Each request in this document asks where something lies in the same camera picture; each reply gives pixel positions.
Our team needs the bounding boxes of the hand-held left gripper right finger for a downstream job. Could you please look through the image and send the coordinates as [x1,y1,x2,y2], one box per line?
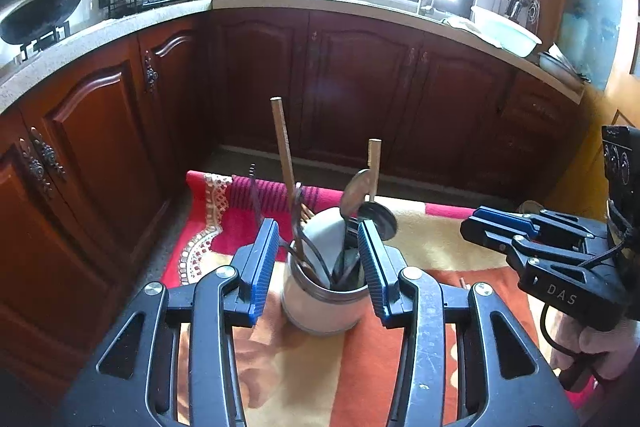
[357,219,581,427]

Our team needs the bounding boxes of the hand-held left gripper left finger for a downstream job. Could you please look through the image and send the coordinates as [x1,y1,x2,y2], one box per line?
[62,218,280,427]

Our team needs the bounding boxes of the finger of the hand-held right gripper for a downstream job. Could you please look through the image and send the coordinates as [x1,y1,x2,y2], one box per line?
[460,216,586,276]
[472,206,596,241]

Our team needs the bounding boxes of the dark metal fork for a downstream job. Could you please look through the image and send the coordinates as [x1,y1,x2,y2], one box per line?
[247,163,266,228]

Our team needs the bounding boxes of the white steel utensil container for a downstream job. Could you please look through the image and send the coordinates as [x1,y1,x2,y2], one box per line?
[281,207,372,336]

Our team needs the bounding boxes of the shiny metal spoon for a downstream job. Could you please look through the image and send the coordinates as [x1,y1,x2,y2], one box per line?
[340,169,374,220]

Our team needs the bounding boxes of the person's right hand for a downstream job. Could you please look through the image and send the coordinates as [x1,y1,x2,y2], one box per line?
[550,314,640,380]

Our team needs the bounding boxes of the printed blanket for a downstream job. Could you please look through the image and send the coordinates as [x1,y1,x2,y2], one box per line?
[160,169,601,427]

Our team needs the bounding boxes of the pale metal fork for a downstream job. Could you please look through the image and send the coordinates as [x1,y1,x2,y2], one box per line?
[292,183,313,268]

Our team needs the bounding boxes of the wooden door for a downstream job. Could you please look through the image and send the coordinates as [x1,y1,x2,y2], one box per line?
[540,0,640,218]

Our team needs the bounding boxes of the wooden kitchen cabinets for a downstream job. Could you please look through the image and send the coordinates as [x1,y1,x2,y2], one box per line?
[0,7,586,398]

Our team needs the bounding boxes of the white wash basin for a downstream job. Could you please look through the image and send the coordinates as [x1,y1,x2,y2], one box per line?
[471,5,542,58]

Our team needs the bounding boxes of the frosted glass door panel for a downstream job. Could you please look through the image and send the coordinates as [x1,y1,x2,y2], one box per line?
[557,0,627,88]

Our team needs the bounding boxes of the speckled stone countertop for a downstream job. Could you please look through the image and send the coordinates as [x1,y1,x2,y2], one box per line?
[0,0,586,118]

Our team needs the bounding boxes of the gas stove grate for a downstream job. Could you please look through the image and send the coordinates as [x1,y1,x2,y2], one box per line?
[19,22,72,58]

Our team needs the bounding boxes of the black wok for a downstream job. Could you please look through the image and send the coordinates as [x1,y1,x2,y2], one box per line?
[0,0,104,46]

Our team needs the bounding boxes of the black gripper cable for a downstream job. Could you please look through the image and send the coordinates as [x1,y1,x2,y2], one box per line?
[539,302,601,390]

